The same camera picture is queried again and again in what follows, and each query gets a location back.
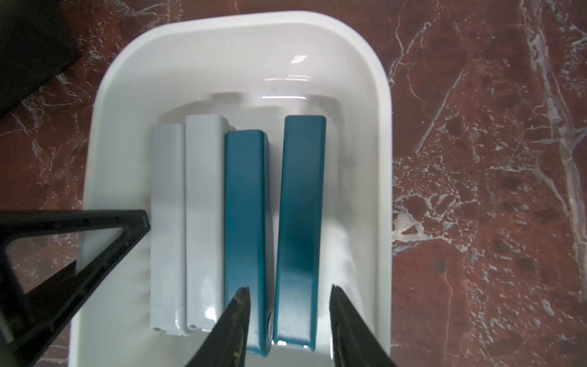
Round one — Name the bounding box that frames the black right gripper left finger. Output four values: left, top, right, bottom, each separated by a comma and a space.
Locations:
186, 287, 251, 367

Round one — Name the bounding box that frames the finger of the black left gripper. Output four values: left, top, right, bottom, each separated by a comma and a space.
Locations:
1, 209, 151, 366

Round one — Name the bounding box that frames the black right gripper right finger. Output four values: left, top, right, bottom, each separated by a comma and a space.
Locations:
330, 285, 397, 367

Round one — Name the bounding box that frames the teal block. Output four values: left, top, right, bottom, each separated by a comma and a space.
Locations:
224, 130, 271, 357
274, 116, 327, 351

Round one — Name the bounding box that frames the white plastic storage box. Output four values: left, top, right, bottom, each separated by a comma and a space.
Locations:
83, 12, 392, 366

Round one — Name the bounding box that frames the yellow black toolbox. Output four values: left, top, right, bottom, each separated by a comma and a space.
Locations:
1, 0, 79, 116

